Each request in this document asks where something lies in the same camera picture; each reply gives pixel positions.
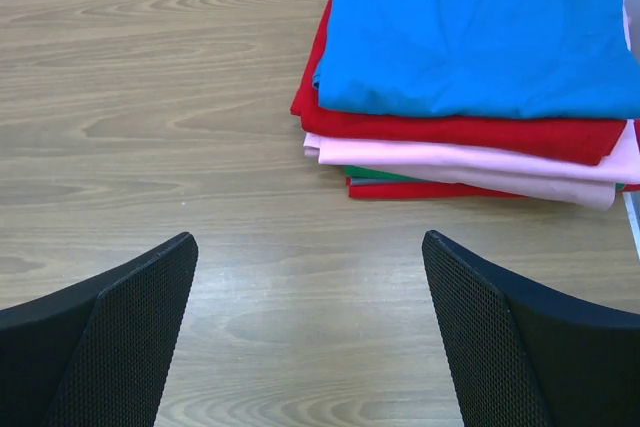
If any blue folded t-shirt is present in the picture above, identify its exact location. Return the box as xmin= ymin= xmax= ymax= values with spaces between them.
xmin=314 ymin=0 xmax=639 ymax=120

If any red folded t-shirt bottom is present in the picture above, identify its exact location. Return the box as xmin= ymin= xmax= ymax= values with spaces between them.
xmin=345 ymin=176 xmax=640 ymax=201

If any pink folded t-shirt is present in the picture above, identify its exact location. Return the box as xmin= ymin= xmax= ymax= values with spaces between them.
xmin=303 ymin=122 xmax=639 ymax=210

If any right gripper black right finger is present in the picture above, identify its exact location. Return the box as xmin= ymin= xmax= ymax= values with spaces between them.
xmin=422 ymin=230 xmax=639 ymax=426

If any red folded t-shirt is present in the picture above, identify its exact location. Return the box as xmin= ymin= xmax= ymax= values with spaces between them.
xmin=345 ymin=176 xmax=640 ymax=201
xmin=290 ymin=0 xmax=634 ymax=167

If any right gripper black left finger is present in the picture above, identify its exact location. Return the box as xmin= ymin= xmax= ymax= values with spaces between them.
xmin=1 ymin=233 xmax=198 ymax=427

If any green folded t-shirt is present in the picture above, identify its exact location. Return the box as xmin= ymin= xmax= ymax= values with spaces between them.
xmin=342 ymin=164 xmax=626 ymax=192

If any red folded t-shirt upper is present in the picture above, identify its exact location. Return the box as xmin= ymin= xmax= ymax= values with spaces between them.
xmin=290 ymin=0 xmax=634 ymax=167

